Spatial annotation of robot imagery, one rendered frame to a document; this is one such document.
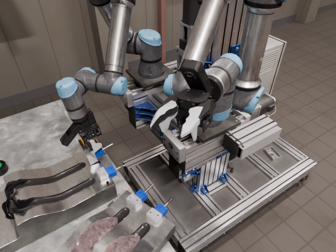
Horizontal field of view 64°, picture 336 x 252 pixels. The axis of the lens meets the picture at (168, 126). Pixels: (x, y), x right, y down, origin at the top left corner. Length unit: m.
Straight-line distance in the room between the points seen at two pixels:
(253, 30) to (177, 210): 1.30
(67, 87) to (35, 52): 2.30
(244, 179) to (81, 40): 2.37
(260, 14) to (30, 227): 1.07
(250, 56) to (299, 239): 1.53
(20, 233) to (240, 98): 0.95
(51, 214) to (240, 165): 1.48
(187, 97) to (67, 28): 2.79
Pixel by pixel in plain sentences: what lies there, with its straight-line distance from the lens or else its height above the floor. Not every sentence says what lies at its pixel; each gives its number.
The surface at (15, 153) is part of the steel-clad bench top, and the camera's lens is 1.59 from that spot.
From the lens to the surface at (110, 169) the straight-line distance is 1.20.
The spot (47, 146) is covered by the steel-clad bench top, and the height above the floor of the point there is 0.80.
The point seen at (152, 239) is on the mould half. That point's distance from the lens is 1.06.
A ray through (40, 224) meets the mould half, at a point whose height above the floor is 0.88.
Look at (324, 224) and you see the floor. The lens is 2.36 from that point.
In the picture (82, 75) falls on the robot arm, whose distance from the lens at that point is 1.12.
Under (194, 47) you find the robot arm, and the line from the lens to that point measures 0.85.
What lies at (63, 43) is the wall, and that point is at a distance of 3.35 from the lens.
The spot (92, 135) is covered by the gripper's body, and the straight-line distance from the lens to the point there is 1.17.
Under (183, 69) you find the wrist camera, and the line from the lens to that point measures 0.57.
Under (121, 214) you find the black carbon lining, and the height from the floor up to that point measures 0.85.
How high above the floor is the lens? 1.80
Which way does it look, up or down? 41 degrees down
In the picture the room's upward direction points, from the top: straight up
